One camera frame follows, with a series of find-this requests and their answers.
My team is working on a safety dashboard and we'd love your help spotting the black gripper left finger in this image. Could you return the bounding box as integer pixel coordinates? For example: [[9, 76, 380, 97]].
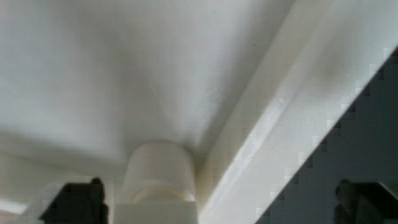
[[16, 177, 110, 224]]

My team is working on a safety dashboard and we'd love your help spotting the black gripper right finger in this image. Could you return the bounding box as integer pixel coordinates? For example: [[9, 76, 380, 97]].
[[334, 179, 398, 224]]

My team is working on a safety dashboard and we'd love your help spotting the white leg with tag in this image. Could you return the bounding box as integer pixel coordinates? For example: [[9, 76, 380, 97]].
[[112, 141, 199, 224]]

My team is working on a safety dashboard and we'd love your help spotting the white square tabletop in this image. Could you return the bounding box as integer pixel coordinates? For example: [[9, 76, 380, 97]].
[[0, 0, 398, 224]]

